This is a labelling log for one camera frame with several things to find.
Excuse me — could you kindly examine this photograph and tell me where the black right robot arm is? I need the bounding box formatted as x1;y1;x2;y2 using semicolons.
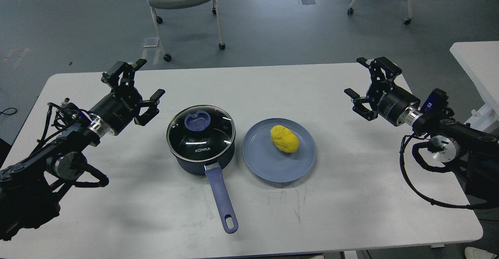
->
344;57;498;210

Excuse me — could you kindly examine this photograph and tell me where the glass pot lid blue knob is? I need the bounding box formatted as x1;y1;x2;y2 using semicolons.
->
166;105;236;162

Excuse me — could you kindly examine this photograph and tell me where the dark blue saucepan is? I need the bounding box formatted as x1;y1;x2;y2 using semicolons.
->
167;105;239;234

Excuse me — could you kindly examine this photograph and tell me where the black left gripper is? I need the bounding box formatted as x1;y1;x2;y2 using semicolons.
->
89;59;166;136

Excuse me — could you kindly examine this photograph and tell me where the white side table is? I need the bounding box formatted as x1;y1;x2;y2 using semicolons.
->
450;41;499;133

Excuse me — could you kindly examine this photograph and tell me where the yellow potato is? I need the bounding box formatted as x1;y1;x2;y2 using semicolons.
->
270;124;299;153

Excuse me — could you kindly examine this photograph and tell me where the blue plate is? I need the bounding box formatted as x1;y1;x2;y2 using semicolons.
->
242;117;317;183

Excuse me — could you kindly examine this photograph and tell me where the white object at bottom edge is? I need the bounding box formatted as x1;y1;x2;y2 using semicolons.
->
464;247;499;259

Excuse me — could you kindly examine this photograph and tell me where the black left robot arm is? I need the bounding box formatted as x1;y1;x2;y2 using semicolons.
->
0;59;165;241

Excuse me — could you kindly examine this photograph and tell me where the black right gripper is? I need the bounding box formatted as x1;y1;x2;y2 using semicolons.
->
344;57;421;127

